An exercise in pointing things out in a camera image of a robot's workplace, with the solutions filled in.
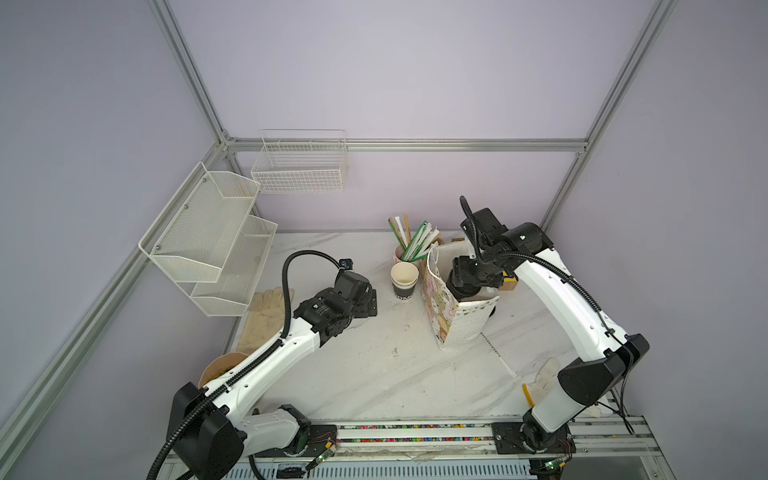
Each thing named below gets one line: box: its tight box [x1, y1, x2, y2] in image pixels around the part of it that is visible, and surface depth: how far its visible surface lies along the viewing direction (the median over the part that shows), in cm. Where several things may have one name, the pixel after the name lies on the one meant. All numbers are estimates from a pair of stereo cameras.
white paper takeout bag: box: [422, 241, 500, 350], surface depth 78 cm
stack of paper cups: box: [390, 261, 419, 300], surface depth 96 cm
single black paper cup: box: [446, 282, 502, 303], surface depth 75 cm
